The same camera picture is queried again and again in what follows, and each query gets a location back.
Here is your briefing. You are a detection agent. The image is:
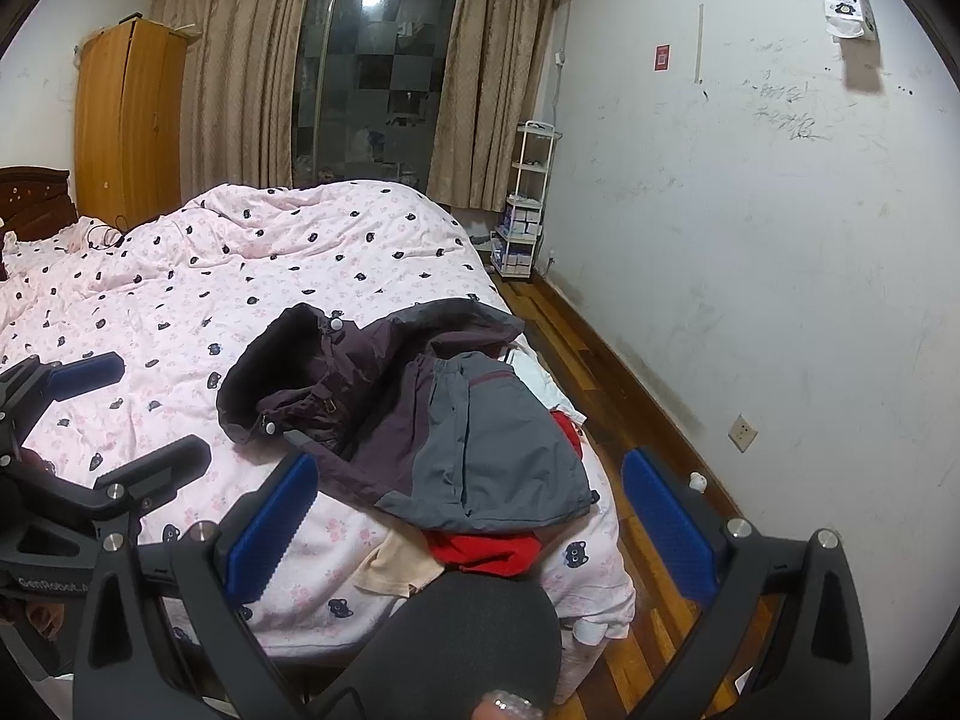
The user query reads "white garment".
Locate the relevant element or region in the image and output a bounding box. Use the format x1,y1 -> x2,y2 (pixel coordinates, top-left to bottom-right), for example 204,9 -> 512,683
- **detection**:
503,343 -> 587,427

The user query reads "white wall socket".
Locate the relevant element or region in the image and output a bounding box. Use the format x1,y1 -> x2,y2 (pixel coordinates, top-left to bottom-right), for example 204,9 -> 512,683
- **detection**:
727,415 -> 758,454

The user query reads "black cable on bed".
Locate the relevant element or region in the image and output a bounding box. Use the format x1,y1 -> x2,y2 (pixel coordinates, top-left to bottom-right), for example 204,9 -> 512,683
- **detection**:
83,213 -> 130,251

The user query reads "black trousered knee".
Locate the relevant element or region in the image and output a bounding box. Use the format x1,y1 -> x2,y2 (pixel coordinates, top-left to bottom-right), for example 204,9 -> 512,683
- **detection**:
311,572 -> 562,718

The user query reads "beige garment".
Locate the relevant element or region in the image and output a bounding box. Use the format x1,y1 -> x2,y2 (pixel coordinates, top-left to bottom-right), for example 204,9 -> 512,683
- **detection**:
352,525 -> 444,598

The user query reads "beige left curtain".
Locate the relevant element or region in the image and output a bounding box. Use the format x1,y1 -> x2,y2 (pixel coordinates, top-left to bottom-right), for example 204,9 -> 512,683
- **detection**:
149,0 -> 306,199

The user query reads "red wall sticker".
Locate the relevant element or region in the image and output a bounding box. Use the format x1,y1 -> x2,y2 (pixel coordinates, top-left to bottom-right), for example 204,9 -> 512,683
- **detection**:
654,44 -> 670,71

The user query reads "dark window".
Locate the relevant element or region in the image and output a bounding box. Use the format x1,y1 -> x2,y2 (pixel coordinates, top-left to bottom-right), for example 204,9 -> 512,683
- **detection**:
291,0 -> 455,190

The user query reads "purple grey hooded jacket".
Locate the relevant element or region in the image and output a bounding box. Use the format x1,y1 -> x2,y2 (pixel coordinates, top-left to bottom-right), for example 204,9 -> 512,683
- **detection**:
217,298 -> 599,535

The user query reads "white shelf rack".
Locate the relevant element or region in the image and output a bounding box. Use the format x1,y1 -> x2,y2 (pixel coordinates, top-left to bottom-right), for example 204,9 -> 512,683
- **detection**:
491,121 -> 562,280

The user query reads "orange wooden wardrobe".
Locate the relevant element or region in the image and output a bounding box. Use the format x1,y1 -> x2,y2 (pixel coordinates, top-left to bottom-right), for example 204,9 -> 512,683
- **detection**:
73,18 -> 187,232

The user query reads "dark wooden headboard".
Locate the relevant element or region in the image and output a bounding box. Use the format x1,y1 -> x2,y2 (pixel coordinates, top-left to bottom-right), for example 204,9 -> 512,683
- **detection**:
0,166 -> 78,241

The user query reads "pink cat print duvet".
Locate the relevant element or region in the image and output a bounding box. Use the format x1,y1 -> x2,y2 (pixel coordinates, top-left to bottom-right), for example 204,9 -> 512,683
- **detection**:
2,181 -> 636,660

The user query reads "beige right curtain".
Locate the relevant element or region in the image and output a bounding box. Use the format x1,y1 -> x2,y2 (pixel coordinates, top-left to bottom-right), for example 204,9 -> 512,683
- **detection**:
428,0 -> 550,213

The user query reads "red basketball jersey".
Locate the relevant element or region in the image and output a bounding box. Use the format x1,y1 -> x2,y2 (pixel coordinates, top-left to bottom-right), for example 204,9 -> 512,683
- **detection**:
419,409 -> 587,579

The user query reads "beige curtain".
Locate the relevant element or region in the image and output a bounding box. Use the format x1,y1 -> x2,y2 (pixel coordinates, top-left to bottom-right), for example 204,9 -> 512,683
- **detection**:
428,0 -> 550,213
149,0 -> 306,199

